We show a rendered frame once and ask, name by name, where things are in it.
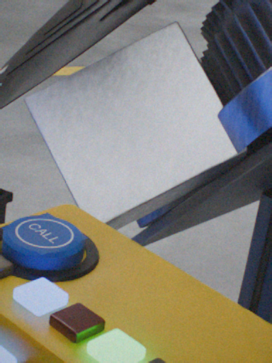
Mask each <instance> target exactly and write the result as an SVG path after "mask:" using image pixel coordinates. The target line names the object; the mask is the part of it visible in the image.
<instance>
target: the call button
mask: <svg viewBox="0 0 272 363"><path fill-rule="evenodd" d="M2 229H3V230H4V232H3V239H2V247H1V249H2V253H3V255H4V257H5V258H6V259H8V260H9V261H11V262H13V263H14V264H16V265H18V266H20V267H25V268H28V269H34V270H39V271H59V270H64V269H70V268H72V267H75V266H77V265H78V264H79V263H81V261H82V260H83V258H84V247H85V239H86V238H87V237H86V236H85V235H84V234H83V233H82V232H81V231H79V230H78V229H77V228H76V226H75V225H73V224H72V223H70V222H67V221H65V220H62V219H60V218H56V217H54V216H52V214H50V213H48V212H47V213H43V214H40V215H36V216H28V217H25V218H19V219H18V220H15V221H14V222H12V223H9V224H8V225H7V226H4V228H2Z"/></svg>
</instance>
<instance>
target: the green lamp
mask: <svg viewBox="0 0 272 363"><path fill-rule="evenodd" d="M87 352H88V354H89V355H91V356H92V357H94V358H95V359H97V360H98V361H99V362H100V363H135V362H138V361H140V360H142V359H143V358H144V357H145V347H143V346H142V345H141V344H139V343H138V342H136V341H135V340H133V339H132V338H131V337H129V336H128V335H126V334H124V333H123V332H121V331H120V330H119V329H114V330H113V331H111V332H109V333H106V334H105V335H102V336H100V337H97V338H96V339H94V340H90V341H89V343H88V345H87Z"/></svg>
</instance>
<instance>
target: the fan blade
mask: <svg viewBox="0 0 272 363"><path fill-rule="evenodd" d="M148 4H149V0H69V1H68V2H67V3H66V4H65V5H64V6H62V7H61V9H60V10H59V11H58V12H56V13H55V14H54V15H53V16H52V17H51V18H50V19H49V21H48V22H47V23H45V24H44V25H43V26H42V27H40V28H39V29H38V31H37V32H36V33H35V34H33V35H32V36H31V37H30V38H29V39H28V41H27V43H26V44H25V45H24V46H23V47H21V48H20V49H19V50H18V51H17V52H16V54H15V55H14V56H13V57H12V58H10V59H9V60H8V61H7V62H6V63H5V64H4V66H3V67H2V68H1V69H0V71H1V70H2V69H4V68H5V67H6V66H8V67H7V68H6V69H5V71H4V72H2V73H1V74H0V82H1V81H2V80H4V79H5V78H7V79H6V83H5V85H3V86H2V87H1V88H0V110H1V109H2V108H3V107H5V106H7V105H9V104H11V103H12V102H14V101H15V100H17V98H19V97H20V96H22V95H24V94H26V93H27V92H29V91H30V90H31V89H34V87H36V86H37V85H39V84H40V83H42V82H43V81H45V80H46V79H48V78H50V76H52V75H53V74H54V73H55V72H58V71H60V70H61V69H62V68H63V67H65V66H67V64H68V63H70V62H72V61H73V60H75V59H76V58H78V56H81V55H82V54H84V52H86V51H87V50H88V49H89V48H92V47H93V46H94V45H95V44H97V43H98V42H99V41H100V40H101V39H103V38H105V37H106V36H107V35H109V34H110V33H112V32H113V30H115V29H116V28H118V27H119V26H121V25H122V24H123V23H124V22H126V21H128V20H129V18H131V17H132V16H134V15H135V14H136V13H138V12H140V11H141V10H142V9H143V8H144V7H145V6H147V5H148ZM7 76H8V77H7Z"/></svg>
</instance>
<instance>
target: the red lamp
mask: <svg viewBox="0 0 272 363"><path fill-rule="evenodd" d="M49 324H50V326H52V327H53V328H54V329H55V330H57V331H58V332H59V333H61V334H62V335H64V336H65V337H66V338H68V339H70V340H71V341H72V342H73V343H75V344H77V343H79V342H81V341H82V340H85V339H86V338H89V337H92V336H94V335H96V334H98V333H101V332H103V331H104V329H105V326H106V321H105V320H104V318H102V317H100V316H99V315H97V314H96V313H94V312H93V311H91V310H89V309H88V308H87V307H86V306H85V305H83V304H82V303H75V304H72V305H70V306H67V307H65V308H64V309H62V310H60V311H56V312H54V313H52V314H51V315H50V319H49Z"/></svg>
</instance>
